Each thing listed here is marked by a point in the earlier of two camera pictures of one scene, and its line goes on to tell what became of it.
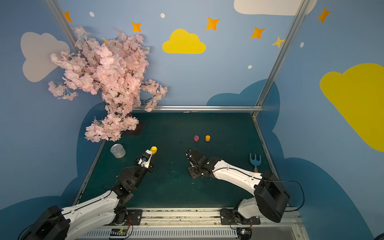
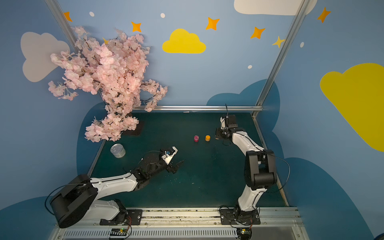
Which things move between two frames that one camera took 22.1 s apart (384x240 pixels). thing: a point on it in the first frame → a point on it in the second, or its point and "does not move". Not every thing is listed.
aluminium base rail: x=203 y=224 does not move
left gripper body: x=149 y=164 → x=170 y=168
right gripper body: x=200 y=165 → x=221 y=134
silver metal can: x=118 y=150 does not move
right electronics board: x=244 y=233 does not move
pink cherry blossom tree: x=115 y=70 does not move
